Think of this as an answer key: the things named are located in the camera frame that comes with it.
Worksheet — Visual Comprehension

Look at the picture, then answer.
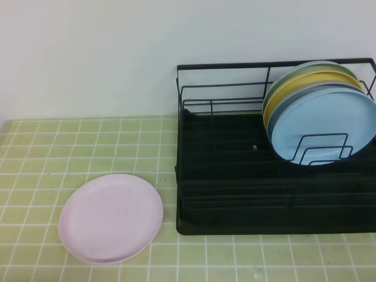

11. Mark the pink round plate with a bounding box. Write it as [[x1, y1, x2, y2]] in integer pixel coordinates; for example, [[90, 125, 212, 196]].
[[58, 174, 163, 264]]

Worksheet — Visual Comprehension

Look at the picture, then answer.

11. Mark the grey blue plate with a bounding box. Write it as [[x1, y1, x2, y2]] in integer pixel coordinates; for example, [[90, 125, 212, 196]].
[[265, 80, 365, 140]]

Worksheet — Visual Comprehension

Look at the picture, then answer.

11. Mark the light blue plate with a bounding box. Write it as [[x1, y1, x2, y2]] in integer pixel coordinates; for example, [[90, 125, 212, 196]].
[[270, 88, 375, 166]]

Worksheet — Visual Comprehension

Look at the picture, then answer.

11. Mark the green plate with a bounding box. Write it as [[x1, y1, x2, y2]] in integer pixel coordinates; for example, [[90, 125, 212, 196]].
[[262, 61, 362, 112]]

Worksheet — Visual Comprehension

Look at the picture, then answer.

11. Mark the yellow plate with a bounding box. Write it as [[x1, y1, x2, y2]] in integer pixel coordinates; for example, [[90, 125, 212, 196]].
[[263, 70, 363, 128]]

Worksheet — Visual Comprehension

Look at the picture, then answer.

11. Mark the black wire dish rack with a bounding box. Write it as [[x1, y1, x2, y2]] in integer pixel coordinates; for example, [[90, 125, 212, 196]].
[[175, 58, 375, 236]]

